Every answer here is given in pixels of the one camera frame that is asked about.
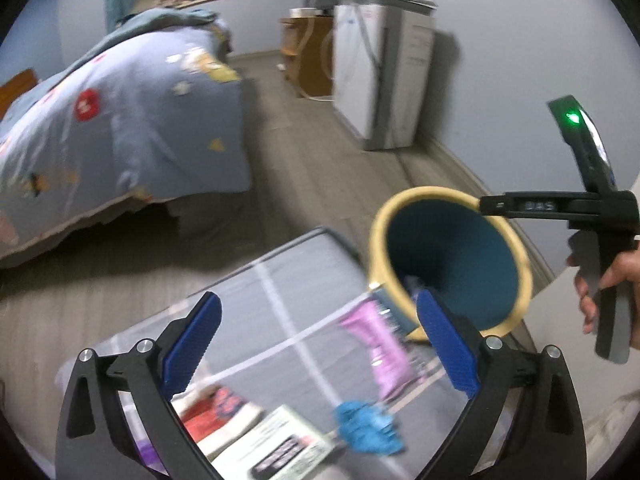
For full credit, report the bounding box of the black cable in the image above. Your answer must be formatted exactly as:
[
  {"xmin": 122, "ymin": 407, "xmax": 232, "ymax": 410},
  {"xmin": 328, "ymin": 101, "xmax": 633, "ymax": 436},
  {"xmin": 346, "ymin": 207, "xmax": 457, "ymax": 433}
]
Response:
[{"xmin": 357, "ymin": 0, "xmax": 401, "ymax": 147}]

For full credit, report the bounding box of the blue printed blanket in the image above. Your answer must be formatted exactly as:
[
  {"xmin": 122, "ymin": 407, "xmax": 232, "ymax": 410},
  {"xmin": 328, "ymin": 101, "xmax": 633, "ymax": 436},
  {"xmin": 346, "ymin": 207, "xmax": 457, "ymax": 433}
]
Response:
[{"xmin": 0, "ymin": 7, "xmax": 251, "ymax": 261}]

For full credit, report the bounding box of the teal bucket with yellow rim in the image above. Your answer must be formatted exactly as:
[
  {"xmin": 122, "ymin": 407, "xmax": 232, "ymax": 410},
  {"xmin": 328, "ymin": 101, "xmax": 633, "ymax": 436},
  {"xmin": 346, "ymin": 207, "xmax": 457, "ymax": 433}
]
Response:
[{"xmin": 369, "ymin": 186, "xmax": 533, "ymax": 346}]

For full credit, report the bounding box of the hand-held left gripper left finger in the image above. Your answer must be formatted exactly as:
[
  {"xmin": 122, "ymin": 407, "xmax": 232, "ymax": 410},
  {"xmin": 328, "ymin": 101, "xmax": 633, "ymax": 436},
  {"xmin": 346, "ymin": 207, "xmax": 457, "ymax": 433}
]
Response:
[{"xmin": 56, "ymin": 291, "xmax": 223, "ymax": 480}]

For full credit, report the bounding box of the purple snack wrapper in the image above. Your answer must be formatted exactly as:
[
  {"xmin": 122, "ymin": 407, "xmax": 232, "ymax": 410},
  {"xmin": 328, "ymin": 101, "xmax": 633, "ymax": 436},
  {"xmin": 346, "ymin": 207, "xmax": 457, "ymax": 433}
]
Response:
[{"xmin": 340, "ymin": 300, "xmax": 418, "ymax": 401}]

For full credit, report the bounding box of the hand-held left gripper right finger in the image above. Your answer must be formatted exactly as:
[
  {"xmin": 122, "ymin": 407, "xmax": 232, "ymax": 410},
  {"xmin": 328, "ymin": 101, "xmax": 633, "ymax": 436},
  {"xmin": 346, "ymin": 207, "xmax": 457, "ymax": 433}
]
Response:
[{"xmin": 416, "ymin": 289, "xmax": 588, "ymax": 480}]

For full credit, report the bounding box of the white printed paper box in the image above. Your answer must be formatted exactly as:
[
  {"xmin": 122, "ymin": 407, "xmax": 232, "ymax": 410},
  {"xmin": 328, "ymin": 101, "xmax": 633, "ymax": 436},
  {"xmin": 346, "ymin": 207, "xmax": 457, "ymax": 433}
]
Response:
[{"xmin": 212, "ymin": 405, "xmax": 333, "ymax": 480}]

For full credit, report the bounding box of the grey checked floor mat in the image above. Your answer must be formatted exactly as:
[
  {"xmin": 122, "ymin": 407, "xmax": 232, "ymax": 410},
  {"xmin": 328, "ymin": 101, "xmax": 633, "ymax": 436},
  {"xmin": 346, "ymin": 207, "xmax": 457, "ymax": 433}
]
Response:
[{"xmin": 55, "ymin": 227, "xmax": 541, "ymax": 480}]

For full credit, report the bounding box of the wooden headboard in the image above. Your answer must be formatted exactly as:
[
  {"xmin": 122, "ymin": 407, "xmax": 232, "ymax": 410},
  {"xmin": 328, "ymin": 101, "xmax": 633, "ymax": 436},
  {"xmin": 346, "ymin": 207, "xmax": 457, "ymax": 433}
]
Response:
[{"xmin": 0, "ymin": 69, "xmax": 40, "ymax": 116}]

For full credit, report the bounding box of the person's right hand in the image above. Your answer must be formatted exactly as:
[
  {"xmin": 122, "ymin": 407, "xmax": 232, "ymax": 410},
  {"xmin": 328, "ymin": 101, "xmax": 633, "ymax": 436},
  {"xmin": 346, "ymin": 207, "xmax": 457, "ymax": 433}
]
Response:
[{"xmin": 566, "ymin": 247, "xmax": 640, "ymax": 348}]

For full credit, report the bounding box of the white cabinet appliance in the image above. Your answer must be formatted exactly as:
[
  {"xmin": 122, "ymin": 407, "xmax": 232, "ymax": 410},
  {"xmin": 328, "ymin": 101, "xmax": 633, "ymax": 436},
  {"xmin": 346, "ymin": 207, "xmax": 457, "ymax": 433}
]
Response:
[{"xmin": 332, "ymin": 0, "xmax": 436, "ymax": 151}]

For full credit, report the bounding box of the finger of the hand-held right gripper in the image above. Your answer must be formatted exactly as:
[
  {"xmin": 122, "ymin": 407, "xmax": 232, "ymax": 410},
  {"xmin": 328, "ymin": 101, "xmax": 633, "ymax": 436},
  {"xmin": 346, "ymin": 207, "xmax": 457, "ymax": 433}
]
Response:
[{"xmin": 477, "ymin": 191, "xmax": 571, "ymax": 221}]

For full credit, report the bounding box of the wooden nightstand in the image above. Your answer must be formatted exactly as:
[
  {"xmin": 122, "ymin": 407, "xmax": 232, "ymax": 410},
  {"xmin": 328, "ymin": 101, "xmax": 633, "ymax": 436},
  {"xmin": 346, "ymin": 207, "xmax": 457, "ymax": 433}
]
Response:
[{"xmin": 280, "ymin": 15, "xmax": 335, "ymax": 98}]

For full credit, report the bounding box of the blue face mask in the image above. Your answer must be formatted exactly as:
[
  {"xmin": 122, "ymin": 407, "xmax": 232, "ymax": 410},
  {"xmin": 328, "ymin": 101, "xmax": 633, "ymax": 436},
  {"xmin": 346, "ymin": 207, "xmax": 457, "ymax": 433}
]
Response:
[{"xmin": 334, "ymin": 400, "xmax": 403, "ymax": 457}]

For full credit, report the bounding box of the white cable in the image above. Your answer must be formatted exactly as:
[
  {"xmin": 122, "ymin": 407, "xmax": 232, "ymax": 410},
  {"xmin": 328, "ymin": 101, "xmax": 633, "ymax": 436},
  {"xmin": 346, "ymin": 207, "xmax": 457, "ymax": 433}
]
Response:
[{"xmin": 300, "ymin": 25, "xmax": 335, "ymax": 102}]

